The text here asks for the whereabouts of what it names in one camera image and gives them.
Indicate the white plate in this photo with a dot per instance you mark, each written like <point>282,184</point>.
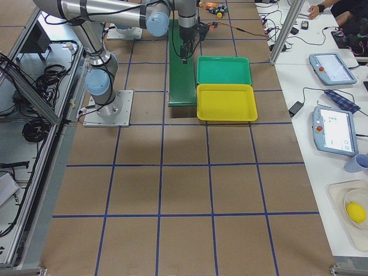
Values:
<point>360,197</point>

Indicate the black power adapter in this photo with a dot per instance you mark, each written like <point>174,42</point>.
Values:
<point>295,108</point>

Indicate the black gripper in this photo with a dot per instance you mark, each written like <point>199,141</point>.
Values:
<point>186,34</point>

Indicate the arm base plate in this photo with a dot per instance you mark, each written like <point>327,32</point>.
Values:
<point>121,32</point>
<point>116,114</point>

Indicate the beige tray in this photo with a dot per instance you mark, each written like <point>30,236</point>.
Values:
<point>337,194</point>

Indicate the aluminium frame post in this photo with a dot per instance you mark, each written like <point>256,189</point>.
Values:
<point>285,30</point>

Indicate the teach pendant tablet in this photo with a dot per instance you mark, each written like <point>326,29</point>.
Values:
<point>331,69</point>
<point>334,131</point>

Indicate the green plastic tray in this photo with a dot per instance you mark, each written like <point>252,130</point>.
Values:
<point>223,70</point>

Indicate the yellow plastic tray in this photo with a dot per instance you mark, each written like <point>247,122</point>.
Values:
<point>226,102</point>

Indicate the blue checkered cloth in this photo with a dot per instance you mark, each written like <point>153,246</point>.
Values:
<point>342,102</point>

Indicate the light blue mug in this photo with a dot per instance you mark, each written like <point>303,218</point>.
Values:
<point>356,164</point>

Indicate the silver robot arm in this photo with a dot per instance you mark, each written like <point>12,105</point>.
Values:
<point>153,16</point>

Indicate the near teach pendant tablet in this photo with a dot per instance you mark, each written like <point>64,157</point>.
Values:
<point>334,131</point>

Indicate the green conveyor belt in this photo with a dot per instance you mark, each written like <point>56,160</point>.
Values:
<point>182,86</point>

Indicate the orange can with white print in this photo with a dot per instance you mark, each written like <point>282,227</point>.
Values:
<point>209,5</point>

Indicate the far teach pendant tablet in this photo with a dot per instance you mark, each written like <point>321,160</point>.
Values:
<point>331,69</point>

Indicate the yellow lemon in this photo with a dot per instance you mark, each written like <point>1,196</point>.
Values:
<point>356,212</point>

